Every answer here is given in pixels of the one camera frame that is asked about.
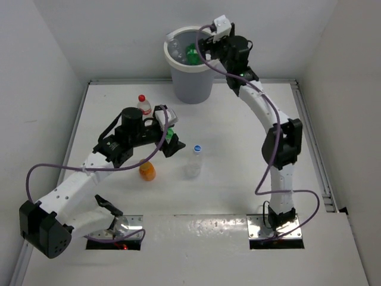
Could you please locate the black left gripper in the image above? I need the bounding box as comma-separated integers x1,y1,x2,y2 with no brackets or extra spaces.
129,120,185,156

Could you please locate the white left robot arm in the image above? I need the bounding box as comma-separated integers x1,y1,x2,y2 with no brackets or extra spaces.
19,105,186,259

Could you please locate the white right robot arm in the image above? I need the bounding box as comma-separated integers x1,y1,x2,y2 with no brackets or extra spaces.
195,20,302,231

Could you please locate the grey plastic waste bin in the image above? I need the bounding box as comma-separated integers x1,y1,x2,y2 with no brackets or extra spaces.
164,26,216,104

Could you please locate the orange juice bottle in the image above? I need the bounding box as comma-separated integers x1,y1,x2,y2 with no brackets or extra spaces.
139,161,156,181

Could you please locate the red cap cola bottle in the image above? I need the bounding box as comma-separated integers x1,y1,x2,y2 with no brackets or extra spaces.
137,94,152,116

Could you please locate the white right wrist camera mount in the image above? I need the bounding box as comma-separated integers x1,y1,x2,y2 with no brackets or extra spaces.
210,15,232,43

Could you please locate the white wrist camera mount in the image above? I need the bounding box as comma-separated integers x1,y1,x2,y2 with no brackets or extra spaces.
153,105,179,131
210,15,232,43

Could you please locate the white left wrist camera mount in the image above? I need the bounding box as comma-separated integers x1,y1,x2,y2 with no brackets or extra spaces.
153,105,179,131

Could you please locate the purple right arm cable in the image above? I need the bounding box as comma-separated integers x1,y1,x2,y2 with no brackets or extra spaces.
196,24,321,241

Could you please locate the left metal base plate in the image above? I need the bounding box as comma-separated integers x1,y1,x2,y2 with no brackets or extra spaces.
89,215,143,240

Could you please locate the metal base plate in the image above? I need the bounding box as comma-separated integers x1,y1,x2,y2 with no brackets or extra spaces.
246,214,302,240
89,215,143,240

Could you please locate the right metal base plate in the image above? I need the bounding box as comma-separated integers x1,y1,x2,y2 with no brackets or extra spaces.
246,214,302,240

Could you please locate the aluminium frame rail left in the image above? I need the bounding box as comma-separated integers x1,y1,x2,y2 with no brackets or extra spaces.
8,79,99,285

